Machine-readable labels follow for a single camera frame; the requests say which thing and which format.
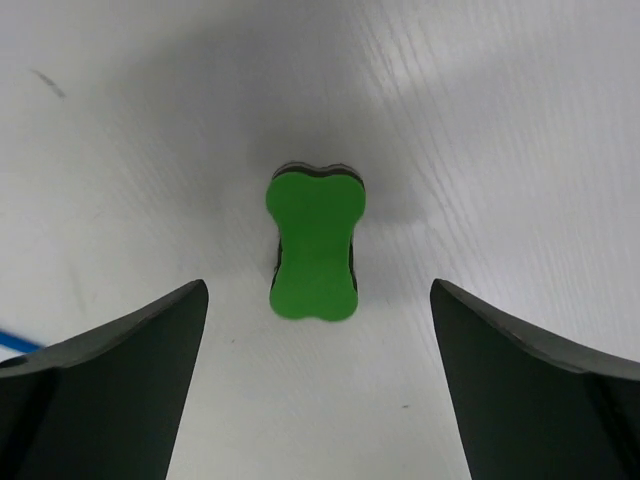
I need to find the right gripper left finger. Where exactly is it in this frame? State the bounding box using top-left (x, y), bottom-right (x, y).
top-left (1, 280), bottom-right (209, 479)

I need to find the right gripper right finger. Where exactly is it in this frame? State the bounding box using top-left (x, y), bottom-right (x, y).
top-left (430, 280), bottom-right (639, 479)

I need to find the blue framed whiteboard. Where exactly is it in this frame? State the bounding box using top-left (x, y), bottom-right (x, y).
top-left (0, 329), bottom-right (44, 355)

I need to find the green bone-shaped eraser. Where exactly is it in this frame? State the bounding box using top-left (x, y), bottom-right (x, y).
top-left (265, 162), bottom-right (366, 322)

